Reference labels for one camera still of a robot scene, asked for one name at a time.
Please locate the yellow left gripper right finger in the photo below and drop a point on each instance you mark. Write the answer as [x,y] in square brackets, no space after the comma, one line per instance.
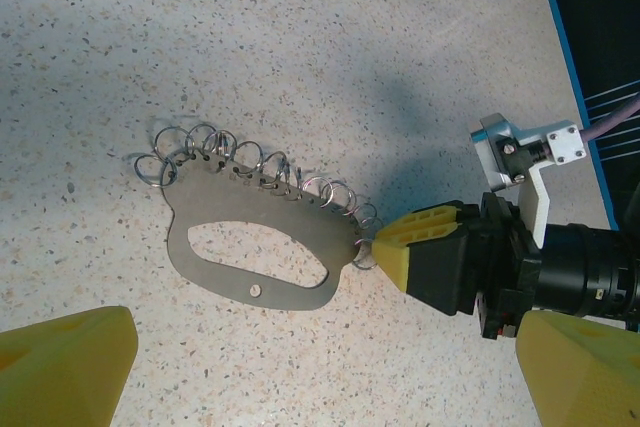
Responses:
[585,377]

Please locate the blue table edge strip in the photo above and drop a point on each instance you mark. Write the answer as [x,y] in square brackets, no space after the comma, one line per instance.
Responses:
[570,47]

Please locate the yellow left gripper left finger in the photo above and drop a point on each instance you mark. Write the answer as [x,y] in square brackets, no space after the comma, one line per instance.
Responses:
[60,372]

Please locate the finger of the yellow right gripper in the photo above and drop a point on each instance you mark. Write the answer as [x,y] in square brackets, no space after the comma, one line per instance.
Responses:
[435,272]
[435,214]

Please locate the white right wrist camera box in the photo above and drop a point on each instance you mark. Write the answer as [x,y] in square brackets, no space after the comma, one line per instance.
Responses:
[500,157]

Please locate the metal key holder with rings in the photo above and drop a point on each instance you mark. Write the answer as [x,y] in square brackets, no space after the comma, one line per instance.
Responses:
[300,219]

